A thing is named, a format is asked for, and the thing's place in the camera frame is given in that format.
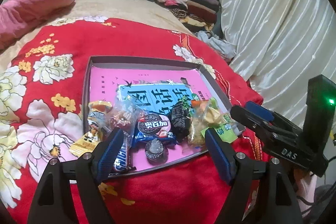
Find Snickers bar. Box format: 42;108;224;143
112;132;136;173

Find round green label pastry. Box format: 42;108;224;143
200;122;240;143

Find brown snack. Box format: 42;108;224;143
187;100;209;148

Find clear bag red candy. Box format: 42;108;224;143
107;96;141;135

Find yellow candy packet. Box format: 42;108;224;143
70;100;112;157

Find green clear pastry packet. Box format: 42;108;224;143
191;97;230;126

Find small round candy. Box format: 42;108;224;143
145;139;169;164

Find blue Oreo cookie packet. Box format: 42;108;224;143
131;111;177;148

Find black green snack packet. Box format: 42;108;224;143
169;96;192;143

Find dark shallow box tray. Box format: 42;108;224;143
82;56;232;178

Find pink Chinese workbook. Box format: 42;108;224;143
82;64;231;178

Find red floral quilt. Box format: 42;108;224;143
8;18;263;223

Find light blue crumpled cloth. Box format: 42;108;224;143
195;31;236;62

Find white satin curtain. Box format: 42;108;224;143
221;0;335;125

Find stack of folded clothes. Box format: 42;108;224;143
154;0;220;33

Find beige bed sheet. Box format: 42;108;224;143
1;0;191;72

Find pink rolled blanket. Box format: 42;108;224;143
1;0;75;51

